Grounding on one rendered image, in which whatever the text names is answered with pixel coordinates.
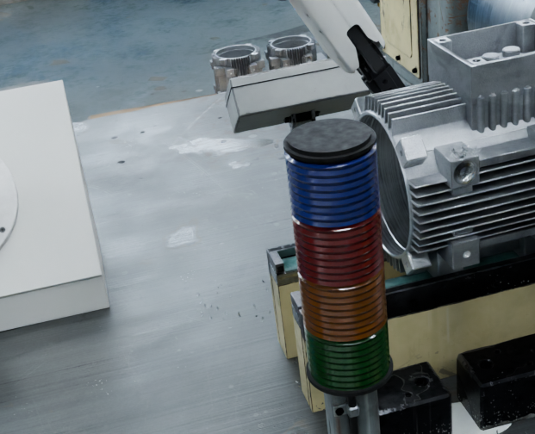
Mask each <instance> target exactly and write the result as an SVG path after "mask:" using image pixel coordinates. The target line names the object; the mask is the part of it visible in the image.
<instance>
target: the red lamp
mask: <svg viewBox="0 0 535 434"><path fill-rule="evenodd" d="M380 209H381V205H380V208H379V209H378V210H377V212H376V213H375V214H374V215H372V216H371V217H370V218H369V219H367V220H364V221H362V222H359V223H357V224H355V225H351V226H344V227H336V228H323V227H316V226H310V225H307V224H304V223H302V222H300V221H299V220H297V219H296V218H294V216H293V215H292V214H291V217H292V224H293V231H294V233H293V234H294V238H295V239H294V242H295V255H296V263H297V270H298V272H299V274H300V275H301V276H302V277H303V278H304V279H306V280H308V281H310V282H312V283H315V284H319V285H322V286H328V287H344V286H351V285H354V284H358V283H361V282H364V281H367V280H369V279H371V278H372V277H373V276H375V275H376V274H377V273H378V272H379V271H380V270H381V269H382V267H383V263H384V259H383V238H382V236H383V233H382V224H381V223H382V219H381V211H380Z"/></svg>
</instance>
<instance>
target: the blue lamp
mask: <svg viewBox="0 0 535 434"><path fill-rule="evenodd" d="M376 155H377V150H376V143H375V145H373V146H372V147H371V148H370V149H369V151H367V153H365V154H364V155H362V156H360V157H358V158H354V159H352V160H349V161H345V162H342V163H337V164H310V163H305V162H302V161H299V160H297V159H295V158H293V157H291V156H290V155H289V154H288V153H287V152H286V151H284V156H285V163H286V171H287V178H288V185H289V199H290V202H289V204H290V206H291V208H290V211H291V213H292V215H293V216H294V218H296V219H297V220H299V221H300V222H302V223H304V224H307V225H310V226H316V227H323V228H336V227H344V226H351V225H355V224H357V223H359V222H362V221H364V220H367V219H369V218H370V217H371V216H372V215H374V214H375V213H376V212H377V210H378V209H379V208H380V204H381V203H380V194H379V185H378V184H379V179H378V171H377V170H378V165H377V156H376Z"/></svg>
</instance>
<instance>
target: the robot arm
mask: <svg viewBox="0 0 535 434"><path fill-rule="evenodd" d="M289 1H290V3H291V4H292V6H293V7H294V9H295V11H296V12H297V14H298V15H299V16H300V17H301V19H302V20H303V22H304V23H305V24H306V26H307V27H308V29H309V30H310V32H311V33H312V35H313V36H314V37H315V39H316V40H317V41H318V43H319V44H320V46H321V48H322V49H323V50H324V52H325V53H326V54H327V55H328V56H329V57H330V58H331V59H332V60H333V61H334V62H335V63H336V64H337V65H338V66H339V67H341V68H342V69H343V70H344V71H345V72H347V73H351V74H352V73H354V72H355V70H357V71H358V73H359V74H360V75H361V76H362V75H363V76H362V77H361V79H362V80H363V82H364V83H365V85H366V86H367V88H368V89H369V90H370V92H371V93H372V94H376V93H380V92H384V91H388V90H395V89H400V88H404V87H406V86H405V84H404V83H403V82H402V81H401V79H400V78H399V76H398V75H397V73H396V72H395V70H394V69H393V67H392V66H391V64H390V63H389V62H387V60H386V59H385V58H384V57H383V55H382V53H381V52H380V50H379V49H378V47H379V48H382V49H384V47H385V41H384V39H383V37H382V36H381V34H380V32H379V31H378V29H377V28H376V26H375V24H374V23H373V21H372V20H371V19H370V17H369V16H368V14H367V13H366V11H365V10H364V8H363V6H362V5H361V4H360V2H359V1H358V0H289ZM18 208H19V200H18V192H17V188H16V183H15V181H14V178H13V177H12V175H11V173H10V171H9V169H8V167H7V166H6V165H5V163H4V162H3V161H2V159H0V250H1V248H2V247H3V246H4V244H5V243H6V242H7V241H8V239H9V236H10V234H11V233H12V231H13V230H14V227H15V224H16V219H17V215H18Z"/></svg>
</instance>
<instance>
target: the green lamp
mask: <svg viewBox="0 0 535 434"><path fill-rule="evenodd" d="M304 332H305V339H306V348H307V355H308V368H309V371H310V374H311V376H312V377H313V378H314V379H315V380H316V381H317V382H318V383H319V384H320V385H322V386H324V387H326V388H330V389H333V390H339V391H355V390H360V389H364V388H368V387H371V386H373V385H375V384H377V383H378V382H379V381H380V380H381V379H382V378H383V377H384V376H385V375H386V374H387V373H388V371H389V364H390V357H389V329H388V317H387V320H386V323H385V324H384V326H383V327H382V328H381V329H380V330H379V331H378V332H376V333H374V334H372V335H370V336H369V337H367V338H362V339H359V340H355V341H349V342H335V341H329V340H325V339H322V338H318V337H316V336H315V335H313V334H312V333H310V332H309V331H308V330H307V329H306V327H305V326H304Z"/></svg>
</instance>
